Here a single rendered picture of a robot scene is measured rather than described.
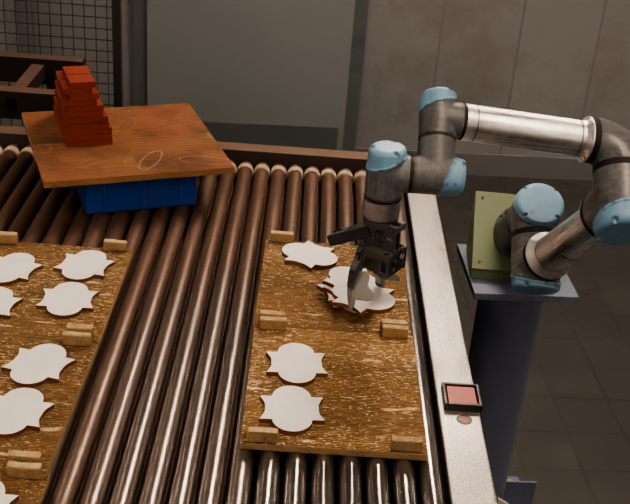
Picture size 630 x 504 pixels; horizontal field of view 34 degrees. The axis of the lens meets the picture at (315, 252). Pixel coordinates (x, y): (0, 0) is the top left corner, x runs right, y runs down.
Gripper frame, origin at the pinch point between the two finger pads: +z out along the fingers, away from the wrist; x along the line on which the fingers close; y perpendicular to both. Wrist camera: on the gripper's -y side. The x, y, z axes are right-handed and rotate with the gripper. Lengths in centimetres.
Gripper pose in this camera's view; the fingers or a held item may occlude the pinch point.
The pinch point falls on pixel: (363, 296)
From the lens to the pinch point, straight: 219.2
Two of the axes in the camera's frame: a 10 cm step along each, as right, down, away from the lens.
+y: 7.9, 3.4, -5.1
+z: -0.6, 8.7, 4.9
